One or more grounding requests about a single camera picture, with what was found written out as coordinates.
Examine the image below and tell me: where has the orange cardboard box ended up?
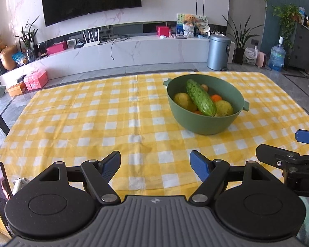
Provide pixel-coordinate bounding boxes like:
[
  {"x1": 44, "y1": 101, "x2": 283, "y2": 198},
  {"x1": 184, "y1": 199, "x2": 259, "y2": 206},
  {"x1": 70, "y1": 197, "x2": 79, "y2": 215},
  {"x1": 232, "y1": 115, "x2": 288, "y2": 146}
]
[{"x1": 7, "y1": 82, "x2": 27, "y2": 97}]

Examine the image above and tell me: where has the orange round vase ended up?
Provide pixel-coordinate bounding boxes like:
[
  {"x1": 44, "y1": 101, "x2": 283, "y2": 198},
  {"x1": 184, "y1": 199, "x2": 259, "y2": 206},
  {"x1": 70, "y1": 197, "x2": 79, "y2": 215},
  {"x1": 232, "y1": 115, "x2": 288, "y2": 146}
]
[{"x1": 0, "y1": 45, "x2": 18, "y2": 70}]

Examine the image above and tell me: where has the black cable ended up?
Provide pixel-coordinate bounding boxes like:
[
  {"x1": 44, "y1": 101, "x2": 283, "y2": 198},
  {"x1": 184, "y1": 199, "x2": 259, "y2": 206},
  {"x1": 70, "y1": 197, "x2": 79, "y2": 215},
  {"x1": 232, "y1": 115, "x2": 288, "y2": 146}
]
[{"x1": 111, "y1": 37, "x2": 132, "y2": 62}]

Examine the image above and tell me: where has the brown pear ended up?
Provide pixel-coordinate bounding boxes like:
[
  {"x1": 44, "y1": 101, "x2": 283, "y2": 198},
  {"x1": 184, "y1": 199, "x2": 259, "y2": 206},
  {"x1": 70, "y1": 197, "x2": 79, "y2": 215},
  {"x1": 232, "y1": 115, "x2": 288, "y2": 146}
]
[{"x1": 173, "y1": 92, "x2": 198, "y2": 113}]

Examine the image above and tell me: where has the long-leaf potted plant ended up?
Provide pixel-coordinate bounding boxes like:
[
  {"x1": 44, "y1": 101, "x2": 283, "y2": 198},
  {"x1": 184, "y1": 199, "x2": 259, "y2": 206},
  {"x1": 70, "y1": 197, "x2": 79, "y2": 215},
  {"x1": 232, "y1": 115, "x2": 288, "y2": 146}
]
[{"x1": 222, "y1": 15, "x2": 264, "y2": 65}]

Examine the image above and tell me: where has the white round fan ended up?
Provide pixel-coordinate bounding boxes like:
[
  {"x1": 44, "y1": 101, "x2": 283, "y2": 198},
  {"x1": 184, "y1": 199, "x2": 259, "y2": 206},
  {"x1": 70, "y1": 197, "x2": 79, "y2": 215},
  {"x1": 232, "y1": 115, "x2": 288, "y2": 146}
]
[{"x1": 194, "y1": 21, "x2": 210, "y2": 35}]

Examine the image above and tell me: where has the green cucumber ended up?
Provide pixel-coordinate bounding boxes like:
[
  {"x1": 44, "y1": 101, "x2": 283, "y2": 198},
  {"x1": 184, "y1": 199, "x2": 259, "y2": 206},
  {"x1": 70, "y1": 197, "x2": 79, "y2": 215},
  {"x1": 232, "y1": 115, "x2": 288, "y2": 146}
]
[{"x1": 186, "y1": 79, "x2": 217, "y2": 117}]

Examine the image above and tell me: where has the trailing green plant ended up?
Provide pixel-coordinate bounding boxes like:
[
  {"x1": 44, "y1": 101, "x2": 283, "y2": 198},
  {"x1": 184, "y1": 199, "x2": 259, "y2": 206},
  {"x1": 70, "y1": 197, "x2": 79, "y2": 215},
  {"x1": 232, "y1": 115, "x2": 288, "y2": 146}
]
[{"x1": 272, "y1": 4, "x2": 303, "y2": 49}]

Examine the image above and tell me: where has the blue snack bag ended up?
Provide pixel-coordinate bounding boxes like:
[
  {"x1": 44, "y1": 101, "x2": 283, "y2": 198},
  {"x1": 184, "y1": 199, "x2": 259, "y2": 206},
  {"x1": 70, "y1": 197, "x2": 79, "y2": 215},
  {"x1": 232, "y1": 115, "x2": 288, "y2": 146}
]
[{"x1": 12, "y1": 51, "x2": 29, "y2": 66}]

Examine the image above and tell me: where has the pink storage box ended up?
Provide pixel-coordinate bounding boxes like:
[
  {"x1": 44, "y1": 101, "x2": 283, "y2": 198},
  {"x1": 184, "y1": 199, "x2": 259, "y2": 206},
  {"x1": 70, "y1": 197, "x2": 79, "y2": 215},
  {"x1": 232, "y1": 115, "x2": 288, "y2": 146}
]
[{"x1": 23, "y1": 68, "x2": 49, "y2": 91}]

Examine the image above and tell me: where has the yellow checked tablecloth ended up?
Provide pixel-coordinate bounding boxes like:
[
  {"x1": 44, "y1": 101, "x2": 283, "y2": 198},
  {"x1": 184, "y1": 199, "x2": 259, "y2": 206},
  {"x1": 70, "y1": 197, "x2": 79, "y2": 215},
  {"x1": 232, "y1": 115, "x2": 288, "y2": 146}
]
[{"x1": 0, "y1": 71, "x2": 309, "y2": 233}]

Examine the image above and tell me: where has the small pink appliance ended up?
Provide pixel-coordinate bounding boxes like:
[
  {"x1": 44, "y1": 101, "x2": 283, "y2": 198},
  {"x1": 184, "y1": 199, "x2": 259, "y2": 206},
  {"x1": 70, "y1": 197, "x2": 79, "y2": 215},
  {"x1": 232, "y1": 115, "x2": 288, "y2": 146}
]
[{"x1": 256, "y1": 51, "x2": 267, "y2": 68}]

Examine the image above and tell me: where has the green colander bowl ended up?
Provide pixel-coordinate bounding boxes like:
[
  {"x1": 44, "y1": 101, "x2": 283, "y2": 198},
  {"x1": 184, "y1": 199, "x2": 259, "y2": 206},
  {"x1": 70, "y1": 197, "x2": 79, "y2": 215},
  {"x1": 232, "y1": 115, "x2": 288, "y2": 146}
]
[{"x1": 163, "y1": 75, "x2": 250, "y2": 135}]

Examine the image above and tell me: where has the grey-blue pedal trash can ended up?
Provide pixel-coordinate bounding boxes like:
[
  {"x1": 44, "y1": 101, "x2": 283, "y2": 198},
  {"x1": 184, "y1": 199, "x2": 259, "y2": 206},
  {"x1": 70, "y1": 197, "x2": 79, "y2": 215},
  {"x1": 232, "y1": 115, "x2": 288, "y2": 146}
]
[{"x1": 206, "y1": 34, "x2": 232, "y2": 71}]

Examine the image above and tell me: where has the white phone stand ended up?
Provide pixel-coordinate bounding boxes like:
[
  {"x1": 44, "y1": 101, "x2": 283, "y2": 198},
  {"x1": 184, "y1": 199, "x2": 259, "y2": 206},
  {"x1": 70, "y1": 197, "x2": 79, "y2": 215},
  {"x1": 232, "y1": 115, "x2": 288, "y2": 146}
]
[{"x1": 12, "y1": 177, "x2": 29, "y2": 195}]

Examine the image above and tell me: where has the white marble television cabinet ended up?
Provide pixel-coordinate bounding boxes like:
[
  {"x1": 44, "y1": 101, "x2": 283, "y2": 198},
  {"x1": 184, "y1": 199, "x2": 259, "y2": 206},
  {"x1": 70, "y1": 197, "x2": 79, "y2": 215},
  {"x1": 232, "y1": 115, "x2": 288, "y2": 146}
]
[{"x1": 0, "y1": 35, "x2": 235, "y2": 88}]

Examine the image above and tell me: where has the flat pink box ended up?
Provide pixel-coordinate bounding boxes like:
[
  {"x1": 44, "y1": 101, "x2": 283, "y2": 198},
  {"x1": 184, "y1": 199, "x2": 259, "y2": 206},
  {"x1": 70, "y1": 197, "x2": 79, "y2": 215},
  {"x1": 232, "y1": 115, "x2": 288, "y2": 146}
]
[{"x1": 46, "y1": 42, "x2": 67, "y2": 55}]

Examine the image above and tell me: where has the red box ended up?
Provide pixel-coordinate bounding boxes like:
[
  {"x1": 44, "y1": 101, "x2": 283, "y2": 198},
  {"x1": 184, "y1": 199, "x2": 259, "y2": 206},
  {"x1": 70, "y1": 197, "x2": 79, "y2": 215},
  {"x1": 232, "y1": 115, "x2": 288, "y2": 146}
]
[{"x1": 156, "y1": 25, "x2": 170, "y2": 36}]

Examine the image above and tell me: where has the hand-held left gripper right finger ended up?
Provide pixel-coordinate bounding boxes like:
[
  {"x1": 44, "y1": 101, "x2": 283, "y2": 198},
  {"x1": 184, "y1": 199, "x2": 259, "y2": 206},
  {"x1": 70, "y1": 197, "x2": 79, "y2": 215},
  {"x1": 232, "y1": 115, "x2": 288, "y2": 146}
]
[{"x1": 188, "y1": 150, "x2": 271, "y2": 204}]

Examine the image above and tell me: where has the yellow-green pear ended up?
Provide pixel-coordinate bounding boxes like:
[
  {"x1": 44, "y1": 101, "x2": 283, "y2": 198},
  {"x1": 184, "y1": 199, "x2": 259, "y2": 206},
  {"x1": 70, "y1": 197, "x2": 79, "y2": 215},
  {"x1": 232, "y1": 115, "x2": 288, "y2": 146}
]
[{"x1": 215, "y1": 100, "x2": 234, "y2": 117}]

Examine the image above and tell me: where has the plant in glass vase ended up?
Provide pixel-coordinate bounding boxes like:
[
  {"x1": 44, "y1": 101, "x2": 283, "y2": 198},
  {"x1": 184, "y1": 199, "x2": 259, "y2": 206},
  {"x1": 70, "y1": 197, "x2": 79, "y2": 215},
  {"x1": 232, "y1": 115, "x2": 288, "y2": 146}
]
[{"x1": 13, "y1": 15, "x2": 40, "y2": 62}]

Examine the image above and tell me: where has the smartphone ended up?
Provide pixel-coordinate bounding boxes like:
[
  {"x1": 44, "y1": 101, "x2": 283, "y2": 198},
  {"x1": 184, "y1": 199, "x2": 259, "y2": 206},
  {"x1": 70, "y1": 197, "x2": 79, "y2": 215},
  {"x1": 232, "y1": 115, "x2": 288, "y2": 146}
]
[{"x1": 0, "y1": 162, "x2": 13, "y2": 237}]

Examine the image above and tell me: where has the colourful picture board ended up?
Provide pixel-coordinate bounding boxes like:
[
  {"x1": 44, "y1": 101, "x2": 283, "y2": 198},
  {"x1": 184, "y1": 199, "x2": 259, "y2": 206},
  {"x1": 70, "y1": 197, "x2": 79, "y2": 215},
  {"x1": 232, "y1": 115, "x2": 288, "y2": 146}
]
[{"x1": 176, "y1": 13, "x2": 204, "y2": 35}]

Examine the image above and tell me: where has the white plastic bag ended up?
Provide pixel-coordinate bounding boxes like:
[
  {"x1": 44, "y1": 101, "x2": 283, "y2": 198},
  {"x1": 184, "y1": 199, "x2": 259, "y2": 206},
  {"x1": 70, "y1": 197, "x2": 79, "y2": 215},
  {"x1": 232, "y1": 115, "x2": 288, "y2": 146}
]
[{"x1": 243, "y1": 46, "x2": 258, "y2": 65}]

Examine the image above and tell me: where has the dark grey cabinet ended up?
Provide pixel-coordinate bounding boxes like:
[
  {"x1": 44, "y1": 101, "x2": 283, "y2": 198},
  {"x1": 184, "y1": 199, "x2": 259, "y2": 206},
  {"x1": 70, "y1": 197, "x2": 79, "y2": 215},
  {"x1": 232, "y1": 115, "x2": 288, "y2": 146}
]
[{"x1": 290, "y1": 22, "x2": 309, "y2": 71}]

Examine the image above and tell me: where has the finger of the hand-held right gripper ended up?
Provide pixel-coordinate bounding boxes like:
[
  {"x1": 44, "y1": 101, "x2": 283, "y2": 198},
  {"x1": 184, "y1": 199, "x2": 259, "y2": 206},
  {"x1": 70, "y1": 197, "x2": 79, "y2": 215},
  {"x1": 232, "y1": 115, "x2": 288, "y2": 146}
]
[
  {"x1": 256, "y1": 144, "x2": 309, "y2": 171},
  {"x1": 295, "y1": 129, "x2": 309, "y2": 144}
]

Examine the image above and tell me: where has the white router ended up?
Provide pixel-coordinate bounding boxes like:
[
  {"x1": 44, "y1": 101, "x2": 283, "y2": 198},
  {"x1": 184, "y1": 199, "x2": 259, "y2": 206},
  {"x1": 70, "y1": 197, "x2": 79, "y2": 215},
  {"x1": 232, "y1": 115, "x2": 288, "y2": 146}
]
[{"x1": 83, "y1": 29, "x2": 101, "y2": 48}]

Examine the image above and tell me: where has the blue water jug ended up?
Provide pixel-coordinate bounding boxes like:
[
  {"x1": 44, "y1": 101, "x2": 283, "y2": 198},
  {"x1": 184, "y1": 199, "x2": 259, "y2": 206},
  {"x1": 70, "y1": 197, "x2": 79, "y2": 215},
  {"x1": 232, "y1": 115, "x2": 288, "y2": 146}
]
[{"x1": 269, "y1": 36, "x2": 286, "y2": 72}]

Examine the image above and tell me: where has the black wall television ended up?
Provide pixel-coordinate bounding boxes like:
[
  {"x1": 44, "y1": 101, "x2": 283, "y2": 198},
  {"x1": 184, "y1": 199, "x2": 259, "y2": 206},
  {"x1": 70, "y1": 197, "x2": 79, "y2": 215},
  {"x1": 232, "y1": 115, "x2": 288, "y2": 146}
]
[{"x1": 41, "y1": 0, "x2": 142, "y2": 27}]

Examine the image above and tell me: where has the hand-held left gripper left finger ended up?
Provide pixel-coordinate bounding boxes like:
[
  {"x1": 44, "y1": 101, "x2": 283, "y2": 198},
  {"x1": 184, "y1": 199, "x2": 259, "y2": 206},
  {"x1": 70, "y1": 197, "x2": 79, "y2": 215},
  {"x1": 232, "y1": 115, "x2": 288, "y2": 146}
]
[{"x1": 39, "y1": 151, "x2": 122, "y2": 204}]

